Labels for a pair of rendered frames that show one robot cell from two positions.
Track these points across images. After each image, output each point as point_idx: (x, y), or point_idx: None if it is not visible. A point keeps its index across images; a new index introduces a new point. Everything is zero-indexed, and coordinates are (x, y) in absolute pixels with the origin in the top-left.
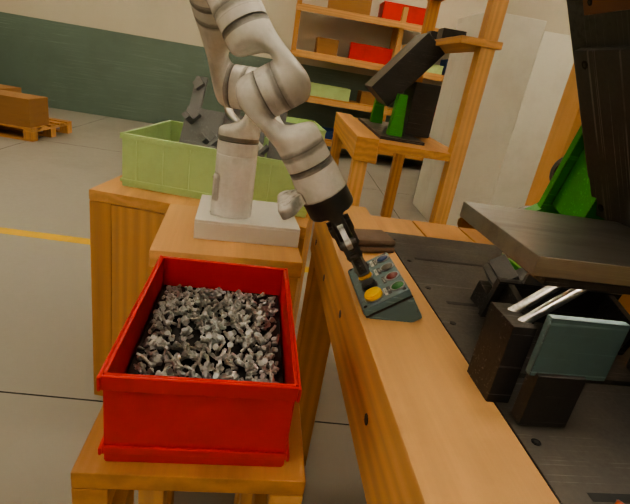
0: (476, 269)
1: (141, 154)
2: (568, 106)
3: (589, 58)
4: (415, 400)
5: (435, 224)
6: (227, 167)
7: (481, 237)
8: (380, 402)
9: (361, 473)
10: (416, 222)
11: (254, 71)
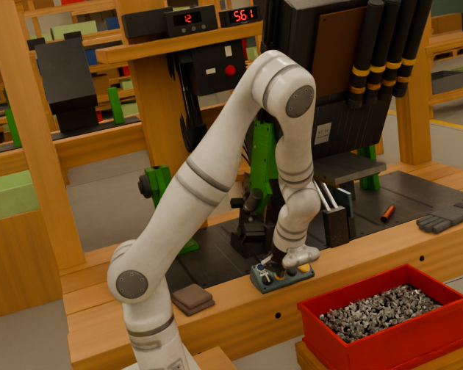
0: (191, 264)
1: None
2: (42, 158)
3: None
4: (370, 252)
5: (68, 302)
6: (181, 342)
7: (88, 280)
8: (372, 266)
9: None
10: (72, 311)
11: (309, 187)
